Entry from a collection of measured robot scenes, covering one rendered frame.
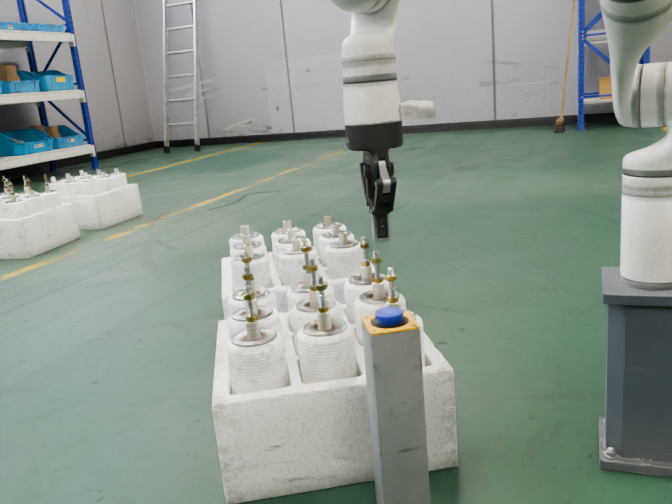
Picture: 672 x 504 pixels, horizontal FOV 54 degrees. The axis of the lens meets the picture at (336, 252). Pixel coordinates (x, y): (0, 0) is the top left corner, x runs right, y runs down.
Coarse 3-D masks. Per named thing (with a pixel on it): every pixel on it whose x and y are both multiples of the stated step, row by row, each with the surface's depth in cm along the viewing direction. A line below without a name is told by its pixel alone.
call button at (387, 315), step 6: (378, 312) 91; (384, 312) 91; (390, 312) 91; (396, 312) 90; (402, 312) 91; (378, 318) 90; (384, 318) 90; (390, 318) 89; (396, 318) 90; (384, 324) 90; (390, 324) 90
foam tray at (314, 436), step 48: (288, 336) 126; (336, 384) 104; (432, 384) 106; (240, 432) 103; (288, 432) 104; (336, 432) 105; (432, 432) 108; (240, 480) 105; (288, 480) 106; (336, 480) 107
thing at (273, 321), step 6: (276, 312) 119; (228, 318) 119; (270, 318) 116; (276, 318) 117; (228, 324) 117; (234, 324) 116; (240, 324) 115; (264, 324) 115; (270, 324) 116; (276, 324) 117; (228, 330) 117; (234, 330) 116; (240, 330) 115; (276, 330) 117
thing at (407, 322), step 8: (408, 312) 94; (368, 320) 93; (376, 320) 92; (408, 320) 91; (368, 328) 90; (376, 328) 90; (384, 328) 89; (392, 328) 89; (400, 328) 89; (408, 328) 89; (416, 328) 89
